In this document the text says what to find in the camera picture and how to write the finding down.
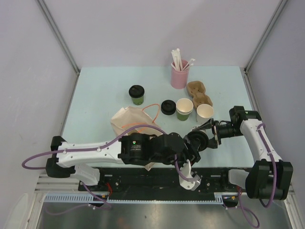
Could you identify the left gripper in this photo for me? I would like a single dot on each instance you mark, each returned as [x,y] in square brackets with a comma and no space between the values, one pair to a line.
[191,154]

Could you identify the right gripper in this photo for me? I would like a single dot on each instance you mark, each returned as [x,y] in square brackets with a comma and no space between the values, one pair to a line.
[213,143]

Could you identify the brown paper takeout bag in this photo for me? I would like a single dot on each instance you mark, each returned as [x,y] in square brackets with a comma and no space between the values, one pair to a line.
[129,117]

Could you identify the black coffee cup lid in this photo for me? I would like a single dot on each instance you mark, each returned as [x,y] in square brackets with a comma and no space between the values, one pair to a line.
[136,91]

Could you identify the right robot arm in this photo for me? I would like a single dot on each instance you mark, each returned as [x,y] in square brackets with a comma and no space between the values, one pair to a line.
[270,176]

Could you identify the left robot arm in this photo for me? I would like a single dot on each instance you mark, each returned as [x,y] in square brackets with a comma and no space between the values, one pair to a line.
[72,160]

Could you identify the brown cardboard cup carrier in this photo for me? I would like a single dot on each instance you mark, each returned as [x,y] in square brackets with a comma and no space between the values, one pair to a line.
[197,91]

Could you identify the stack of black lids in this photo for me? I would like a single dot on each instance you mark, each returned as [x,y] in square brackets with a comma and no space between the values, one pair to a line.
[168,107]

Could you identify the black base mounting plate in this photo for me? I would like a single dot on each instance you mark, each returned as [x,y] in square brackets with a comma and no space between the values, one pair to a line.
[213,179]

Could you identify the pink straw holder cup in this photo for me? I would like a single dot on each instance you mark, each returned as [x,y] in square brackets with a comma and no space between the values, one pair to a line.
[178,79]

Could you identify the white wrapped straws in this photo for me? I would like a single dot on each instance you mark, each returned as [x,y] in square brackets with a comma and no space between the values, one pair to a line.
[177,61]

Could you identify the white cable duct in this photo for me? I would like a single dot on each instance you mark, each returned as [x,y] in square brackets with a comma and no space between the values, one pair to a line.
[188,198]

